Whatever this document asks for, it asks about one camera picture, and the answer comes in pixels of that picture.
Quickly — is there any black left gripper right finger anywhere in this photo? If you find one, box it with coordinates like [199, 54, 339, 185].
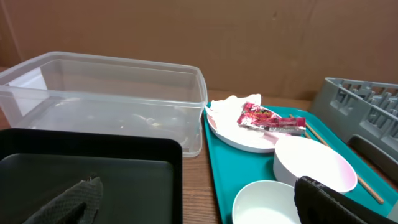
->
[294, 176, 397, 224]

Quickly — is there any black plastic tray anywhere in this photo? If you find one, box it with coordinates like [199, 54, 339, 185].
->
[1, 129, 183, 223]

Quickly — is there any teal serving tray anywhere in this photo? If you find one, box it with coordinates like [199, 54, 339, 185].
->
[203, 105, 397, 223]

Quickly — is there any pink round plate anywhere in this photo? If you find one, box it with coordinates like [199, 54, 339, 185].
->
[205, 107, 290, 154]

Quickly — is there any pink bowl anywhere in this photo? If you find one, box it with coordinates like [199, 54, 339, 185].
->
[273, 136, 358, 194]

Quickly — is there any wooden chopstick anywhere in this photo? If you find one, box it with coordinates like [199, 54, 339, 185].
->
[282, 110, 391, 207]
[304, 131, 314, 139]

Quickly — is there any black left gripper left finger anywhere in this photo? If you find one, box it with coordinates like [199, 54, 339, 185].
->
[24, 177, 103, 224]

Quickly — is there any white napkin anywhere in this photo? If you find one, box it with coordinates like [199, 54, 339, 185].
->
[205, 94, 262, 138]

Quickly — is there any clear plastic bin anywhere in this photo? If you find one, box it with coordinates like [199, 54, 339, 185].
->
[1, 52, 208, 157]

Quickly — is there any grey dishwasher rack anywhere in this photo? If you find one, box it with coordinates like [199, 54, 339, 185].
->
[309, 78, 397, 181]

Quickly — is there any red snack wrapper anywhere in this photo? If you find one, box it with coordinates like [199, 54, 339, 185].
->
[237, 103, 306, 135]

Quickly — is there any grey small bowl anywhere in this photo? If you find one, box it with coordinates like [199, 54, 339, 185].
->
[232, 180, 300, 224]

